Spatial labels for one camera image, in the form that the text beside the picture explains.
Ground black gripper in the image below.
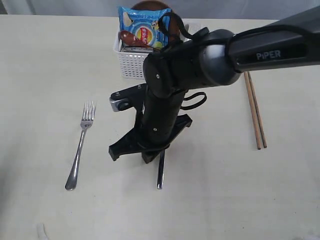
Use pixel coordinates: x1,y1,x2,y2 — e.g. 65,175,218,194
108,88,192,164

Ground silver metal table knife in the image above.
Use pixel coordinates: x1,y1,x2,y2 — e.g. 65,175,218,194
157,150,165,190

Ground silver metal fork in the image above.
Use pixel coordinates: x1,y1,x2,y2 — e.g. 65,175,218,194
64,101,96,191

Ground brown wooden chopstick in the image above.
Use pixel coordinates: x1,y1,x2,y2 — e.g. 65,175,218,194
244,72,262,150
248,72,267,148

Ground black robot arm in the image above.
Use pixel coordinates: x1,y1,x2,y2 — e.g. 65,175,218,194
108,7,320,163

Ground white perforated plastic basket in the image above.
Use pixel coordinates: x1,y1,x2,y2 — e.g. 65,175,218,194
113,21,205,80

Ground silver foil packet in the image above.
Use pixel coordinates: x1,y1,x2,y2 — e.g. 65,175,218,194
120,46,154,54

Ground brown wooden spoon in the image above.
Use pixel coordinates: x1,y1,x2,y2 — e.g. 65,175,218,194
119,30,150,48

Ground brown round plate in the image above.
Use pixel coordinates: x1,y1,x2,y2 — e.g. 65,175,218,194
131,0,180,36

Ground blue chips snack bag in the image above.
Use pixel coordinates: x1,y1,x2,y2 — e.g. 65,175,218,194
117,6,172,49

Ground white speckled bowl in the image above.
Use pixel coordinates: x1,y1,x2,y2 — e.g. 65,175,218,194
184,21,203,35

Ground grey backdrop curtain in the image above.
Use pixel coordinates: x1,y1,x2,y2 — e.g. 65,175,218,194
1,0,320,20

